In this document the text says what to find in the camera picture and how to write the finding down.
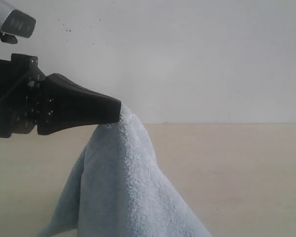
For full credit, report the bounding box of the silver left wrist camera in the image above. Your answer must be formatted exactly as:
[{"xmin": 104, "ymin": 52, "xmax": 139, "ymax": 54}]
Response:
[{"xmin": 0, "ymin": 0, "xmax": 36, "ymax": 44}]

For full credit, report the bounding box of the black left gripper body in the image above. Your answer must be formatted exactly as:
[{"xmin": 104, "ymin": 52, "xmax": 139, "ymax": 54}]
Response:
[{"xmin": 0, "ymin": 34, "xmax": 46, "ymax": 139}]

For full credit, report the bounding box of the light blue fluffy towel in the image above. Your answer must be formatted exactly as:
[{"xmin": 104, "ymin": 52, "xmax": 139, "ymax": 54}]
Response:
[{"xmin": 40, "ymin": 106, "xmax": 210, "ymax": 237}]

